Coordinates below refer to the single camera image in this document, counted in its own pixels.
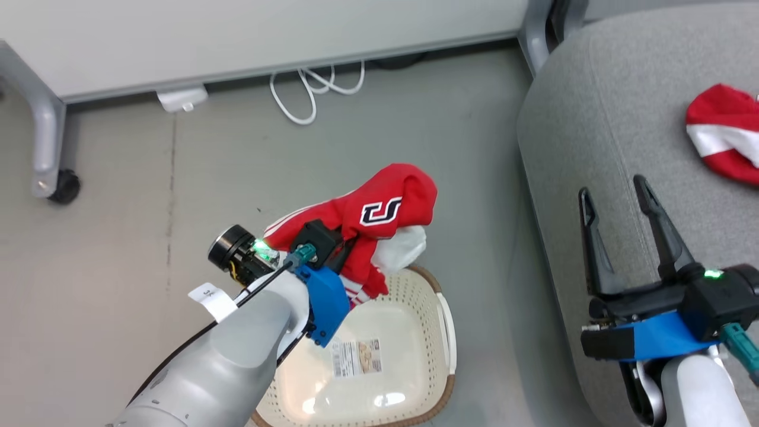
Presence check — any teal right camera connector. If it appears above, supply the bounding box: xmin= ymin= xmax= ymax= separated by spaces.
xmin=720 ymin=323 xmax=759 ymax=386

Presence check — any teal left camera connector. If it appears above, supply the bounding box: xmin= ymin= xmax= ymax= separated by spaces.
xmin=283 ymin=244 xmax=315 ymax=269

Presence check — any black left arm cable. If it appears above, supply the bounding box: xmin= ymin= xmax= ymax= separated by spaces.
xmin=127 ymin=264 xmax=297 ymax=407

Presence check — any black floor cable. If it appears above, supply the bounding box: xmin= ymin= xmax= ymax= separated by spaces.
xmin=368 ymin=52 xmax=428 ymax=71

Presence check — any printed basket label sticker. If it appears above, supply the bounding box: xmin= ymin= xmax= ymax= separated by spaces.
xmin=331 ymin=339 xmax=382 ymax=379

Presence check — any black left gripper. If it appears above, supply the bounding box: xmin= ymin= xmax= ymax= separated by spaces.
xmin=208 ymin=224 xmax=279 ymax=285

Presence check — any white coiled cable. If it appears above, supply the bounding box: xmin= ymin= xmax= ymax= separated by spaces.
xmin=270 ymin=59 xmax=366 ymax=126

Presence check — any white paper tag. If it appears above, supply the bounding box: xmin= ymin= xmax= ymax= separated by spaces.
xmin=189 ymin=283 xmax=238 ymax=324

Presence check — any red garment with white band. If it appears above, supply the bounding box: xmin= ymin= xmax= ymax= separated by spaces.
xmin=686 ymin=83 xmax=759 ymax=187

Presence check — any black caster wheel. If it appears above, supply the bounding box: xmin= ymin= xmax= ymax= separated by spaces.
xmin=47 ymin=169 xmax=81 ymax=205

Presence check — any beige plastic laundry basket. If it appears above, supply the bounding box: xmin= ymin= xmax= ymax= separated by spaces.
xmin=249 ymin=264 xmax=457 ymax=427

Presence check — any red garment with letter logo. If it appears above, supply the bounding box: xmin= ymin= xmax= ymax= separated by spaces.
xmin=263 ymin=163 xmax=438 ymax=309

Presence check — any grey partition leg with caster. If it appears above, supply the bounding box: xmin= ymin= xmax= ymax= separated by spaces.
xmin=0 ymin=40 xmax=67 ymax=199

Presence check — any large white partition panel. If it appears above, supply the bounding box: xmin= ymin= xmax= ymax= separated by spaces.
xmin=0 ymin=0 xmax=531 ymax=104

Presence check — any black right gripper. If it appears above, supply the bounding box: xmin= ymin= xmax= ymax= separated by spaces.
xmin=578 ymin=175 xmax=727 ymax=324

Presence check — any teal camera connector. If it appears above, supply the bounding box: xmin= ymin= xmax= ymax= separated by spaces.
xmin=720 ymin=323 xmax=759 ymax=386
xmin=283 ymin=244 xmax=315 ymax=269

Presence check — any grey fabric sofa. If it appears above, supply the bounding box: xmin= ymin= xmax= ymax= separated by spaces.
xmin=516 ymin=0 xmax=759 ymax=427

